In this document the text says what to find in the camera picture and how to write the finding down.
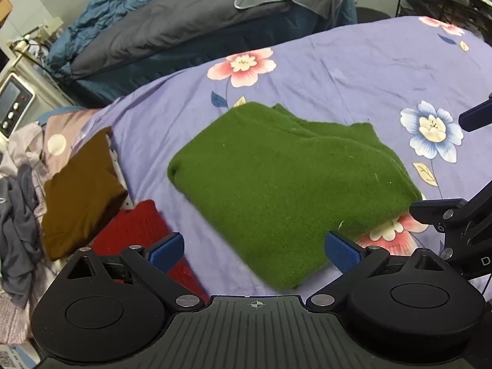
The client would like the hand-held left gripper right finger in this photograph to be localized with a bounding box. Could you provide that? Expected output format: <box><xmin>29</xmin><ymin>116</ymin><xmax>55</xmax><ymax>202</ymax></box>
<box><xmin>305</xmin><ymin>231</ymin><xmax>462</xmax><ymax>310</ymax></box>

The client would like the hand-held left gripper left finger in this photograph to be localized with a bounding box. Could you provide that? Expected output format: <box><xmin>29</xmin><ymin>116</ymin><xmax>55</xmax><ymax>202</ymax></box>
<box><xmin>58</xmin><ymin>232</ymin><xmax>205</xmax><ymax>310</ymax></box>

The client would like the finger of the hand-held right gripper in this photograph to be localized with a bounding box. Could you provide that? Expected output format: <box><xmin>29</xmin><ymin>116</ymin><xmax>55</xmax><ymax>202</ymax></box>
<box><xmin>409</xmin><ymin>184</ymin><xmax>492</xmax><ymax>236</ymax></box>
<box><xmin>458</xmin><ymin>93</ymin><xmax>492</xmax><ymax>132</ymax></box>

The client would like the green knit sweater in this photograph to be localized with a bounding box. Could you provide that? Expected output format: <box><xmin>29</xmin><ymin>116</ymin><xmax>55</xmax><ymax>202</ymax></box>
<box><xmin>168</xmin><ymin>102</ymin><xmax>424</xmax><ymax>291</ymax></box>

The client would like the red knit garment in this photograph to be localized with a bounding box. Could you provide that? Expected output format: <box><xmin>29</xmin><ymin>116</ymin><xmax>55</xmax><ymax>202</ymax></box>
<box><xmin>89</xmin><ymin>199</ymin><xmax>210</xmax><ymax>305</ymax></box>

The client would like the grey crumpled garment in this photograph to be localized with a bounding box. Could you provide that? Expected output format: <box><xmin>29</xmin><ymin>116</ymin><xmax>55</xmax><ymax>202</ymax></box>
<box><xmin>0</xmin><ymin>163</ymin><xmax>46</xmax><ymax>309</ymax></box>

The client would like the purple floral bed sheet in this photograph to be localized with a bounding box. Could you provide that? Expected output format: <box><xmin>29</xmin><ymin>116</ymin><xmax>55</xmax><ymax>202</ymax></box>
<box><xmin>38</xmin><ymin>15</ymin><xmax>492</xmax><ymax>304</ymax></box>

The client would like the pink polka dot pillow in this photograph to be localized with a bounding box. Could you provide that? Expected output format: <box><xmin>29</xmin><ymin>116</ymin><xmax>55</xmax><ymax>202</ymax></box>
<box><xmin>40</xmin><ymin>108</ymin><xmax>101</xmax><ymax>179</ymax></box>

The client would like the pale lilac crumpled cloth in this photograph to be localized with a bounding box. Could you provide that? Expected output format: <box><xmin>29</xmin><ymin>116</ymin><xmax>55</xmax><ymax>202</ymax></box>
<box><xmin>0</xmin><ymin>122</ymin><xmax>52</xmax><ymax>347</ymax></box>

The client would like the white appliance with buttons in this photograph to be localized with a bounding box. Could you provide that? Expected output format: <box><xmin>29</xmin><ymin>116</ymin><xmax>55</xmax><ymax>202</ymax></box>
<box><xmin>0</xmin><ymin>72</ymin><xmax>36</xmax><ymax>139</ymax></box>

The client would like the grey duvet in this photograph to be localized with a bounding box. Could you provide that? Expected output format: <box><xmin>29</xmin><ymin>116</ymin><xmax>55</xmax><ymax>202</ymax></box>
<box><xmin>70</xmin><ymin>0</ymin><xmax>301</xmax><ymax>81</ymax></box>

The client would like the blue crumpled blanket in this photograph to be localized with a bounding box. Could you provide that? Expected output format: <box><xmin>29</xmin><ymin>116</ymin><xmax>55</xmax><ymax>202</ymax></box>
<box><xmin>45</xmin><ymin>0</ymin><xmax>206</xmax><ymax>70</ymax></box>

